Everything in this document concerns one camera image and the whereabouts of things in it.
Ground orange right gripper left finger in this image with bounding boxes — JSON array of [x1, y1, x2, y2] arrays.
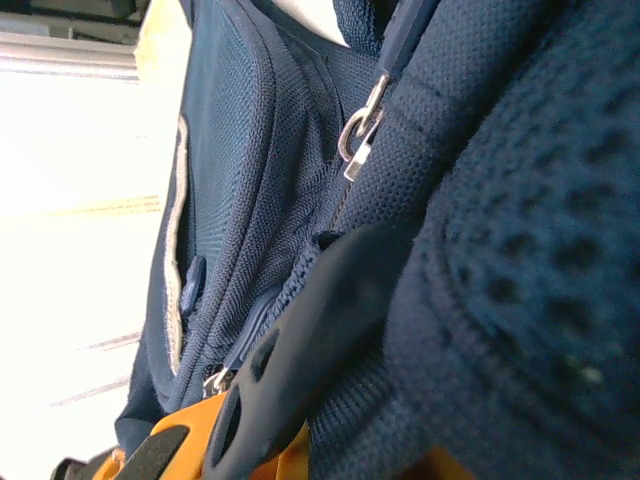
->
[[107, 389, 314, 480]]

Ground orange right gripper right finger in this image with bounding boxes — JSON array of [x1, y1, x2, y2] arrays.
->
[[399, 446, 476, 480]]

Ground navy blue backpack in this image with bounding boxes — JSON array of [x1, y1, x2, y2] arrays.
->
[[113, 0, 640, 480]]

